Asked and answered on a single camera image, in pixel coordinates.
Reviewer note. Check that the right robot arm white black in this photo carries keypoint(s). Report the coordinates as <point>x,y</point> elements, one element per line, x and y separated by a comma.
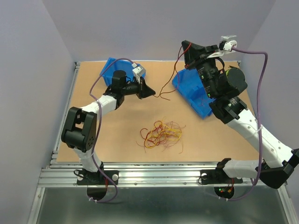
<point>276,161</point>

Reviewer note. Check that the large divided blue bin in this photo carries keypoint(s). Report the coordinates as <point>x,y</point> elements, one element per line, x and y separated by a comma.
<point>190,87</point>

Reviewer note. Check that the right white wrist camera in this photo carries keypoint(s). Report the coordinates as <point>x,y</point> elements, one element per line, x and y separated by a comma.
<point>225,47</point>

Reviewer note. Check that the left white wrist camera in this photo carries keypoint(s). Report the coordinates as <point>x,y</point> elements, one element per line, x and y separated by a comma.
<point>138,72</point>

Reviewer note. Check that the small blue bin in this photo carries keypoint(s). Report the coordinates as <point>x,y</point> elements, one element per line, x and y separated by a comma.
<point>114,64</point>

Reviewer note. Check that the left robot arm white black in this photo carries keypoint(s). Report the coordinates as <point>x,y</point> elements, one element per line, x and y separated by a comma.
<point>82,125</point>

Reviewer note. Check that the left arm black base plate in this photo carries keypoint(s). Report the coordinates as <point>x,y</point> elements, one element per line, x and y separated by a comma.
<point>85,177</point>

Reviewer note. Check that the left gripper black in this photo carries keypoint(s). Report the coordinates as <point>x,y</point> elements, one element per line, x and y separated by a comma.
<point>143,90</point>

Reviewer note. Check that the aluminium frame rails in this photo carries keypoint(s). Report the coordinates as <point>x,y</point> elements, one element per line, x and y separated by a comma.
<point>158,146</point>

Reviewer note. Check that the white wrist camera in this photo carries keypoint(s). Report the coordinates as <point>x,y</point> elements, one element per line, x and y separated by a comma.
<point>138,72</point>
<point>225,47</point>

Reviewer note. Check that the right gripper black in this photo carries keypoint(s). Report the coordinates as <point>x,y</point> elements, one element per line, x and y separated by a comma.
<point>195,55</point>

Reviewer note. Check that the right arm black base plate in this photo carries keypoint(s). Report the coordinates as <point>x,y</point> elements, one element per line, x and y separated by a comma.
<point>214,176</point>

